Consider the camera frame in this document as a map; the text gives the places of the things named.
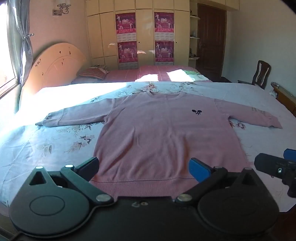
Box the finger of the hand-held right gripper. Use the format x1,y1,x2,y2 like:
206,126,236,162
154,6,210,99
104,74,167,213
254,153,296,198
283,148,296,161

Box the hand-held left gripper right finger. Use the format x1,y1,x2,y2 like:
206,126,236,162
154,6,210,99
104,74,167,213
173,158,264,206

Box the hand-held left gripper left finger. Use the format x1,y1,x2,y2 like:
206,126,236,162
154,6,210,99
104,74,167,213
29,157,115,206

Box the pink sweater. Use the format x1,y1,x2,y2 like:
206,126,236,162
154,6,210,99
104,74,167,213
35,91,283,202

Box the floral bedsheet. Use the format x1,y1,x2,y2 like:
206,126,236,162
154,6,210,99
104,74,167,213
0,81,296,213

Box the brown wooden furniture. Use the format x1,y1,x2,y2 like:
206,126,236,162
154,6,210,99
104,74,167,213
270,82,296,111

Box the dark wooden chair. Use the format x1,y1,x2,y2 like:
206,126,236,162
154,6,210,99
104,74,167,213
237,60,272,90

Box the striped pillow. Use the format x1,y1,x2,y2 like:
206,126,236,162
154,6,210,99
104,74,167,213
78,67,110,80

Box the folded green white cloth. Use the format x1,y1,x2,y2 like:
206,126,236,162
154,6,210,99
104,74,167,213
184,69,210,82

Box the cream wooden headboard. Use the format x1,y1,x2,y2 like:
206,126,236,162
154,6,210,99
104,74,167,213
19,42,87,107

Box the pink checked bed cover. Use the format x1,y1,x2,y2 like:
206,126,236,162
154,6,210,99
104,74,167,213
71,65,213,84

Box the magenta calendar poster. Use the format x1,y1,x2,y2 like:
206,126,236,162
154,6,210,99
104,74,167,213
117,41,138,70
115,12,136,42
154,12,174,41
154,41,174,66

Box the dark brown wooden door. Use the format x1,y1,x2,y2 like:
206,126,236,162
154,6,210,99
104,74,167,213
196,3,227,80

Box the cream corner shelves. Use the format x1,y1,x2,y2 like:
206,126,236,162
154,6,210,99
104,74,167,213
188,9,201,61

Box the grey patterned curtain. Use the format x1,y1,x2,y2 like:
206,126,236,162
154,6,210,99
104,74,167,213
7,0,34,85

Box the cream wardrobe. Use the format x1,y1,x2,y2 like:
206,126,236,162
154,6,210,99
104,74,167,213
85,0,191,70

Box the window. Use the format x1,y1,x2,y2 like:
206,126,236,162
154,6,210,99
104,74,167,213
0,0,23,93

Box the cream overhead cabinet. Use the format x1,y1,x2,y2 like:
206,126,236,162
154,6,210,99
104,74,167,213
221,0,241,11

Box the wall lamp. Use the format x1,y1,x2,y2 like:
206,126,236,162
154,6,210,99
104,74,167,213
52,2,71,16

